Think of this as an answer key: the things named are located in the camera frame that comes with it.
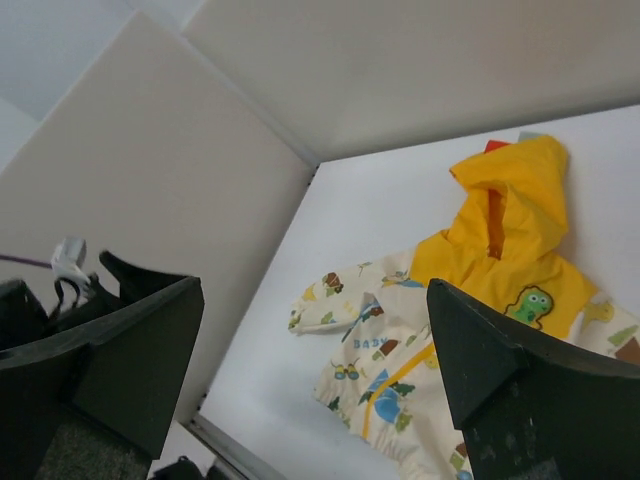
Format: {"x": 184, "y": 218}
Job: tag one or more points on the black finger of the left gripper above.
{"x": 136, "y": 283}

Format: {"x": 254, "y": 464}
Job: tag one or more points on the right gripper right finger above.
{"x": 531, "y": 406}

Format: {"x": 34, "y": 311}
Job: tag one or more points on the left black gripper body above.
{"x": 91, "y": 314}

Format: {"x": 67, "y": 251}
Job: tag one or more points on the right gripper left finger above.
{"x": 120, "y": 375}

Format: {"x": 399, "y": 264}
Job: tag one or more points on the yellow hooded dinosaur print jacket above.
{"x": 384, "y": 380}

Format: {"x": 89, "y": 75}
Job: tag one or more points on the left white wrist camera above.
{"x": 67, "y": 265}

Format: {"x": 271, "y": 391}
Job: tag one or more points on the aluminium front rail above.
{"x": 232, "y": 458}

